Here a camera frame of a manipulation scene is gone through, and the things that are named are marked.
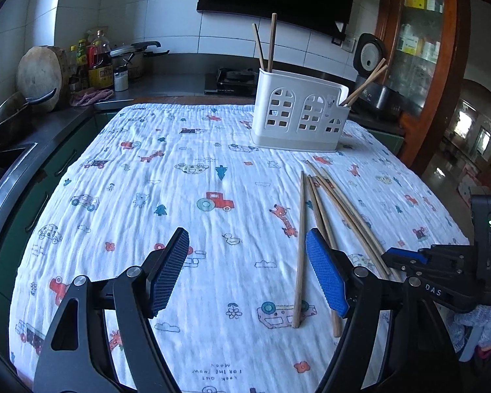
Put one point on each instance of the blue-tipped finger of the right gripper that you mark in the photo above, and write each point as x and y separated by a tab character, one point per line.
405	259

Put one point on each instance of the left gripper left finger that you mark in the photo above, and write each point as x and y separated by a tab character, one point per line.
76	354

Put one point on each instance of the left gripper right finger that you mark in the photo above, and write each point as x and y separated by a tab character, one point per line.
418	356

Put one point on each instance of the wooden chopstick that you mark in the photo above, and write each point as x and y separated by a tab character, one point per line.
358	216
352	220
337	326
300	255
331	241

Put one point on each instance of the grey gloved right hand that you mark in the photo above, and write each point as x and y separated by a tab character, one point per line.
469	331

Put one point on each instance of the printed white table cloth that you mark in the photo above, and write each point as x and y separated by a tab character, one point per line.
228	324

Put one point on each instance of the chopstick in holder right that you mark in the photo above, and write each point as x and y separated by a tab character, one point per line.
362	86

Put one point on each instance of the white plastic utensil holder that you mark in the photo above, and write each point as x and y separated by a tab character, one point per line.
298	112

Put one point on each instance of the wooden glass display cabinet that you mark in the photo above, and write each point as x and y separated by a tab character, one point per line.
428	42

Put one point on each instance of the chopstick in holder left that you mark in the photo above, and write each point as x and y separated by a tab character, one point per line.
258	45

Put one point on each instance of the black gas stove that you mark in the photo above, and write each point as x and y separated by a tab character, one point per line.
232	82

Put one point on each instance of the pink dish cloth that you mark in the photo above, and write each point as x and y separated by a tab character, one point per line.
90	97

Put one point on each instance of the black wok pan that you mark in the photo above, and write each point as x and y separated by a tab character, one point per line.
15	112

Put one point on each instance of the chopstick in holder upright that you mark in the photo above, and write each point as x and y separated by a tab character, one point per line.
272	40

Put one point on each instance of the small white jar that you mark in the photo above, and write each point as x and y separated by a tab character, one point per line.
120	78

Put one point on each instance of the dark soy sauce bottle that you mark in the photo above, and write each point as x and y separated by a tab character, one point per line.
100	62

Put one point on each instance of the round wooden chopping block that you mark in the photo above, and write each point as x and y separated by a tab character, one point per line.
41	70

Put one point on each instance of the green-capped oil bottle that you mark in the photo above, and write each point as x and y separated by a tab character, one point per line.
82	63

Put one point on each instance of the steel pot with lid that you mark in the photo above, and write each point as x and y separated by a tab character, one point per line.
132	57

